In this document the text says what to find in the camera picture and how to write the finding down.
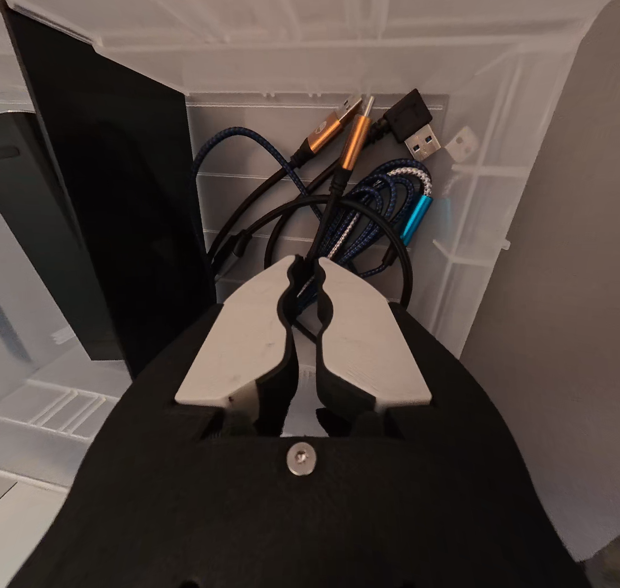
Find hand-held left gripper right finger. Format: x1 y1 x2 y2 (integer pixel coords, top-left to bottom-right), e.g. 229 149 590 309
315 258 432 410

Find blue braided cable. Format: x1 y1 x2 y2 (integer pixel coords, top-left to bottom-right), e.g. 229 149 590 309
191 128 435 317

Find small white adapter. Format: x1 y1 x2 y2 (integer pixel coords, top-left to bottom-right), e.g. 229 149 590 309
446 127 480 160

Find black cable with grey plugs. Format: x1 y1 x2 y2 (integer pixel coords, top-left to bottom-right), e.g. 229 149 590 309
264 196 413 308

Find black cable with orange plugs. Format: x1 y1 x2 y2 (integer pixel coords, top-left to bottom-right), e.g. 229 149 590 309
206 95 376 298

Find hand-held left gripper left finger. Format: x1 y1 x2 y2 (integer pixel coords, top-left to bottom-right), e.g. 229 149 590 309
174 255 297 409

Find clear plastic storage box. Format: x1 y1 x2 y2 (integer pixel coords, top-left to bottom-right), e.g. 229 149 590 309
0 0 606 458

